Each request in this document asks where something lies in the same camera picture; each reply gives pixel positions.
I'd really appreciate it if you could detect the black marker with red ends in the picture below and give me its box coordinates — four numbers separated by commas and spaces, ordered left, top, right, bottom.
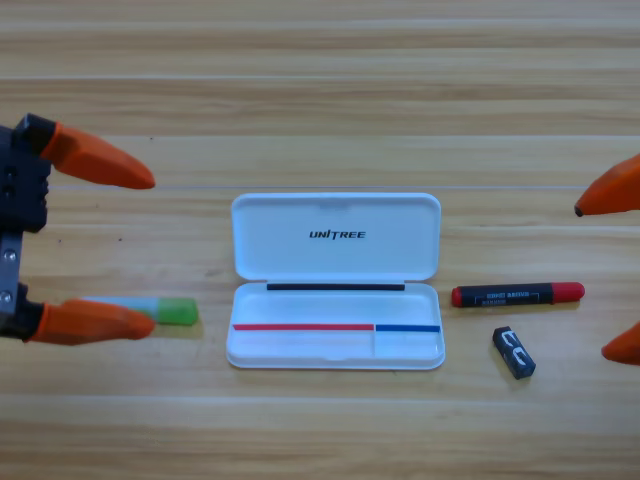
451, 281, 586, 309

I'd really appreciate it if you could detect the white Unitree pencil case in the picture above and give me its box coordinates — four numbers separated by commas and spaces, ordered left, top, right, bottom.
225, 192, 446, 371

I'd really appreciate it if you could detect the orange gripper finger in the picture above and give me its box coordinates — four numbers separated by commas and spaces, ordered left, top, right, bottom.
573, 153, 640, 218
601, 322, 640, 367

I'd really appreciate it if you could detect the black eraser with white print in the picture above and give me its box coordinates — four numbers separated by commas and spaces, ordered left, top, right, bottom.
492, 326, 537, 381

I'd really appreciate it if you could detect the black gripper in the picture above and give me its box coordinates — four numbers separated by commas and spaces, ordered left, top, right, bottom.
0, 113, 157, 347

